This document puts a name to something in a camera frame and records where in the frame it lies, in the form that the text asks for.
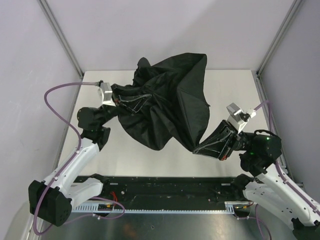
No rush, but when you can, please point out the aluminium frame post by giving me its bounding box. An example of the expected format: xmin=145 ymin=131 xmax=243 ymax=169
xmin=256 ymin=0 xmax=305 ymax=76
xmin=36 ymin=0 xmax=85 ymax=77

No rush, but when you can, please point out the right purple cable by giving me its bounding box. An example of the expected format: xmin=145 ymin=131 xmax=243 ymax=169
xmin=253 ymin=100 xmax=320 ymax=213

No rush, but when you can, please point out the grey slotted cable duct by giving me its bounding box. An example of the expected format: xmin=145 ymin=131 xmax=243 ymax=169
xmin=69 ymin=202 xmax=237 ymax=213

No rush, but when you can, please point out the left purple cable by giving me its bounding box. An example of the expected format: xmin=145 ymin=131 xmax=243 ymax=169
xmin=32 ymin=80 xmax=103 ymax=236

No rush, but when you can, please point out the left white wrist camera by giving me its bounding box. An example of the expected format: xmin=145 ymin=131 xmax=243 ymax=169
xmin=98 ymin=80 xmax=115 ymax=107

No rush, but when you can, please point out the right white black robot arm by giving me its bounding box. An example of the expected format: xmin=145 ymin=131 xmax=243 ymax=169
xmin=193 ymin=120 xmax=320 ymax=240

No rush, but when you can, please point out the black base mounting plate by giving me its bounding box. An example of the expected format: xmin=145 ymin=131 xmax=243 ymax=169
xmin=93 ymin=174 xmax=250 ymax=212

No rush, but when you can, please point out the right aluminium frame post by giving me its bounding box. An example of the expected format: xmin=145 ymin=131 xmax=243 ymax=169
xmin=256 ymin=0 xmax=305 ymax=76

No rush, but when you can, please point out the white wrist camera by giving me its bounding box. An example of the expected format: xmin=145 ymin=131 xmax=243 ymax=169
xmin=98 ymin=80 xmax=115 ymax=107
xmin=226 ymin=102 xmax=257 ymax=134

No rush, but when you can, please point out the left aluminium frame post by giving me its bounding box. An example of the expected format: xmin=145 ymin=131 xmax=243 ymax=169
xmin=36 ymin=0 xmax=85 ymax=77

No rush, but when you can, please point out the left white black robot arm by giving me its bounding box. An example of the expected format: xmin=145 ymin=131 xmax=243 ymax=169
xmin=28 ymin=105 xmax=120 ymax=227

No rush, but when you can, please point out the black folding umbrella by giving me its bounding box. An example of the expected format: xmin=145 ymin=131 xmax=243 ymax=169
xmin=111 ymin=53 xmax=210 ymax=152

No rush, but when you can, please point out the purple cable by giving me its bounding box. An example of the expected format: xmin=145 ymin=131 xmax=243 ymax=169
xmin=253 ymin=100 xmax=320 ymax=213
xmin=32 ymin=80 xmax=103 ymax=236

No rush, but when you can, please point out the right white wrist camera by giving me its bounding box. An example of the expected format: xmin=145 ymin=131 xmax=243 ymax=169
xmin=226 ymin=102 xmax=257 ymax=134

